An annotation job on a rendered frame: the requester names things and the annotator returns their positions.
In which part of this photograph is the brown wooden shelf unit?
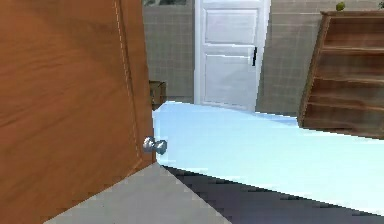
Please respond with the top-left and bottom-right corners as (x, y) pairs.
(297, 9), (384, 140)

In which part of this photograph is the brown wooden room door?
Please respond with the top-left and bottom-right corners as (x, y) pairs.
(0, 0), (158, 224)

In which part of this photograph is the white panelled room door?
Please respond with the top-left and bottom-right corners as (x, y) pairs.
(193, 0), (272, 112)

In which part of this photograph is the pale blue bed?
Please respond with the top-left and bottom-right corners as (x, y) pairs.
(152, 100), (384, 216)

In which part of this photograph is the silver round door knob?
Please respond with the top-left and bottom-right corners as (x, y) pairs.
(142, 136), (168, 156)

